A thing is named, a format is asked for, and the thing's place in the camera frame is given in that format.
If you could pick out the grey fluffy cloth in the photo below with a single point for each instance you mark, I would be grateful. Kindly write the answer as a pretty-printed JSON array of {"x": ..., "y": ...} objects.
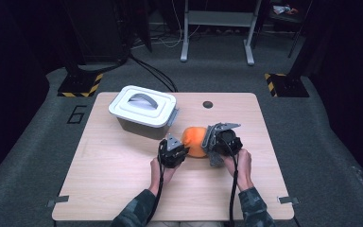
[{"x": 209, "y": 138}]

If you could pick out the orange plush toy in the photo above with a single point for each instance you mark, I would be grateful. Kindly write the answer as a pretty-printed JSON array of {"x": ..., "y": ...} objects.
[{"x": 193, "y": 140}]

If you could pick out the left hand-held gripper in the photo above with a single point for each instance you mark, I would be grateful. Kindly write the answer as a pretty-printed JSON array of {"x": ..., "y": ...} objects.
[{"x": 171, "y": 154}]

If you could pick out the black round table grommet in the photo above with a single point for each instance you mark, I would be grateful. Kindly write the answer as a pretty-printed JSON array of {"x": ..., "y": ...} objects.
[{"x": 207, "y": 104}]

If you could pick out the black metal rack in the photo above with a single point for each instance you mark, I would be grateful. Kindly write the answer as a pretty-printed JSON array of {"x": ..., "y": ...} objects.
[{"x": 296, "y": 41}]

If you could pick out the person's left hand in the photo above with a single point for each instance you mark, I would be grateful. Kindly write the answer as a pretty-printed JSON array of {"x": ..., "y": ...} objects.
[{"x": 160, "y": 176}]

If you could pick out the colourful small items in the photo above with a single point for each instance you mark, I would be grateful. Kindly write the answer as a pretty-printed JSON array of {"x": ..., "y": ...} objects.
[{"x": 283, "y": 9}]

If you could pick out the grey tape strip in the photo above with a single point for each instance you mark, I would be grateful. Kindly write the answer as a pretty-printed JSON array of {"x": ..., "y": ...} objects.
[
  {"x": 58, "y": 200},
  {"x": 288, "y": 200}
]

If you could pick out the black stand base yellow stripes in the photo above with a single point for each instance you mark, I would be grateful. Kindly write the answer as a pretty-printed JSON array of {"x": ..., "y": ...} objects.
[
  {"x": 78, "y": 85},
  {"x": 288, "y": 85}
]

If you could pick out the white metal desk frame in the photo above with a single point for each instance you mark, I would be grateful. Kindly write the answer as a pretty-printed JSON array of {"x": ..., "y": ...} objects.
[{"x": 220, "y": 19}]

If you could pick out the person's right hand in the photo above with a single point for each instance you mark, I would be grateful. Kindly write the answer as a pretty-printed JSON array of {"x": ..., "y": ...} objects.
[{"x": 244, "y": 170}]

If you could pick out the grey lidded plastic box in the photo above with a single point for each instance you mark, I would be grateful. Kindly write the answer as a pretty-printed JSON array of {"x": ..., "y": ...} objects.
[{"x": 123, "y": 108}]

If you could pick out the grey plastic storage box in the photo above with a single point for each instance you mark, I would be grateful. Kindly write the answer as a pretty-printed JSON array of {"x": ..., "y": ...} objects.
[{"x": 145, "y": 129}]

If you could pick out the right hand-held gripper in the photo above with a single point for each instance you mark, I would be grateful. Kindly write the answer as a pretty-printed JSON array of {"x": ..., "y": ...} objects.
[{"x": 230, "y": 142}]

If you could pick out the black cabinet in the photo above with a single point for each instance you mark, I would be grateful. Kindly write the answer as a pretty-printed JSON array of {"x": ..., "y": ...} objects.
[{"x": 97, "y": 28}]

